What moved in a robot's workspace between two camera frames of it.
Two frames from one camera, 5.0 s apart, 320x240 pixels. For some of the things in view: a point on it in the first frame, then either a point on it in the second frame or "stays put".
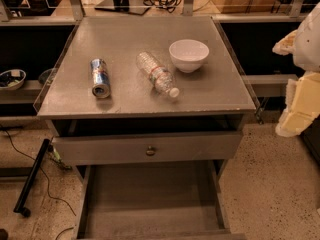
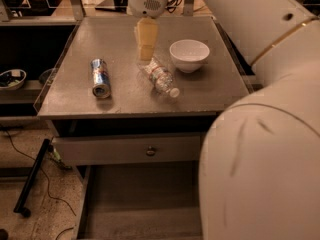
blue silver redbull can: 101,82 stays put
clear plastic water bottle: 160,76 stays put
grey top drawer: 136,148 stays put
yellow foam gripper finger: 302,104 → 147,30
